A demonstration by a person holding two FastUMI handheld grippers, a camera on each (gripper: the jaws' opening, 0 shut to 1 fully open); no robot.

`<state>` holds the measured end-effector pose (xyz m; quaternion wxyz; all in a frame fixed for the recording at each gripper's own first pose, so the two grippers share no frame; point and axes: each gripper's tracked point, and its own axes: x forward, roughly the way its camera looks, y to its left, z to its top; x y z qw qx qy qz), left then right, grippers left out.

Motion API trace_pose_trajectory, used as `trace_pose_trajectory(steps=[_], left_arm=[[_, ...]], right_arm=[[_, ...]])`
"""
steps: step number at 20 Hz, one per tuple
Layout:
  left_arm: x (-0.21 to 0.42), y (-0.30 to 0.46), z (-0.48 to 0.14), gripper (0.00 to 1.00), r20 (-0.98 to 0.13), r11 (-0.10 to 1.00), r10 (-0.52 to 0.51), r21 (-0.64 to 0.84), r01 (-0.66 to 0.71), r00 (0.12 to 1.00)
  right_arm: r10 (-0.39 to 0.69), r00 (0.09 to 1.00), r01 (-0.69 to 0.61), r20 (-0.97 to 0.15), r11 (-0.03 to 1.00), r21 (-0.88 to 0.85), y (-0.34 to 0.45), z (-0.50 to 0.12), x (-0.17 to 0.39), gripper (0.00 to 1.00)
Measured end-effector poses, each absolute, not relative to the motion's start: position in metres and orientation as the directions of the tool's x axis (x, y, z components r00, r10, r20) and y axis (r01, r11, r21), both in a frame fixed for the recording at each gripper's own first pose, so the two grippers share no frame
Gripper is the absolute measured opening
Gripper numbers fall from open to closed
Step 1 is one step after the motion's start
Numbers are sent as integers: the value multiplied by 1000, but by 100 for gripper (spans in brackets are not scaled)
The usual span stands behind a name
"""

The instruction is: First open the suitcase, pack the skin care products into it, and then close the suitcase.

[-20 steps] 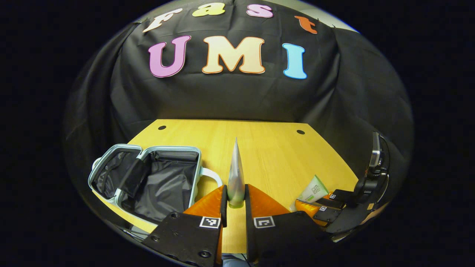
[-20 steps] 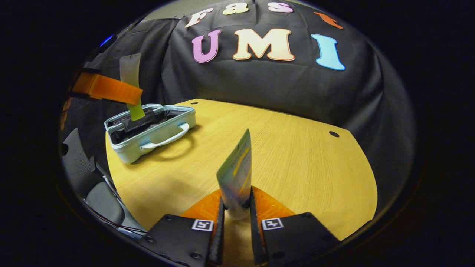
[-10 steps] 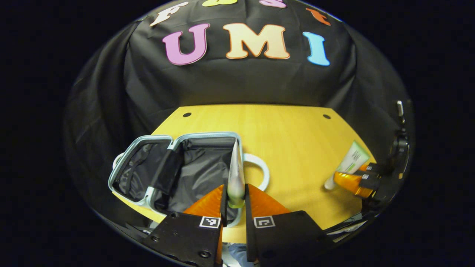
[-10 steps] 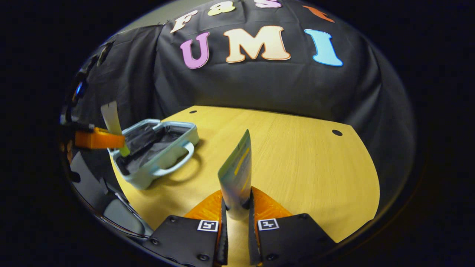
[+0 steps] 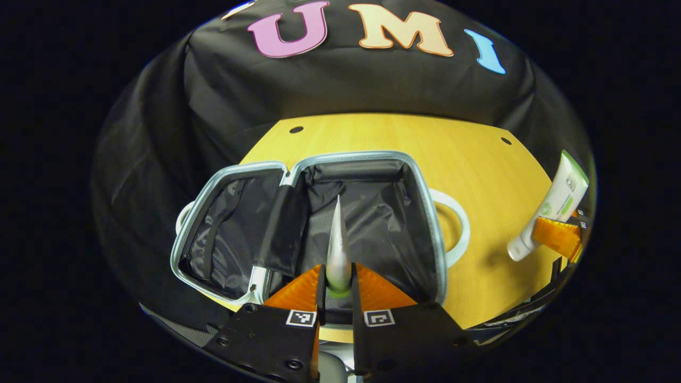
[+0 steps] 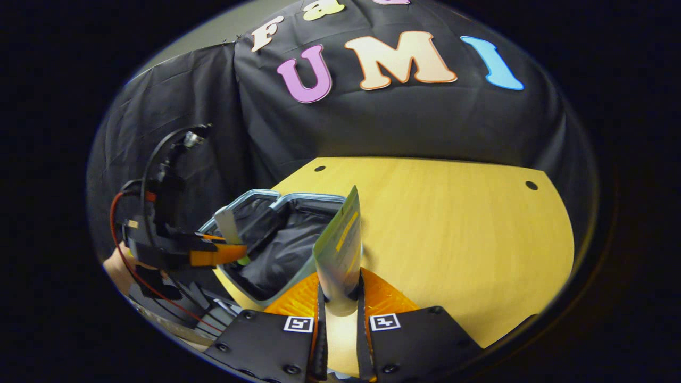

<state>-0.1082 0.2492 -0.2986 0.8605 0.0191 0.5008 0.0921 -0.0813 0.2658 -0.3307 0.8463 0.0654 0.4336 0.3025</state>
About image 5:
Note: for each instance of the light blue suitcase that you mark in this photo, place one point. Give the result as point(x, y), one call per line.
point(383, 223)

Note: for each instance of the silver cream tube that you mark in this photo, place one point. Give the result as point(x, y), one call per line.
point(339, 255)

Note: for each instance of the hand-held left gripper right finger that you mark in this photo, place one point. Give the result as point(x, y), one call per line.
point(355, 298)

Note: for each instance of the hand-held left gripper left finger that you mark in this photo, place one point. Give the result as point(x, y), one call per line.
point(321, 298)

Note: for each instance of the grey ribbed fabric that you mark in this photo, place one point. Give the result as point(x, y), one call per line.
point(181, 329)

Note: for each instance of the white cream tube green label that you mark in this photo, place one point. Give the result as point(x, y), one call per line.
point(558, 197)

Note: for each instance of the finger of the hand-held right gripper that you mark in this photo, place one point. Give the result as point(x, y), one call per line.
point(556, 234)

